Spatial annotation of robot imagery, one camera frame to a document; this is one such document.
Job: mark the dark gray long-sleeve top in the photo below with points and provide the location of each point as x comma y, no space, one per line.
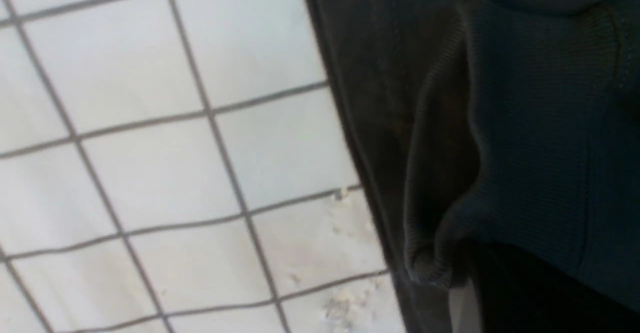
498,146

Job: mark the white grid table cover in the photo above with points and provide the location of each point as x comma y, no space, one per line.
178,166

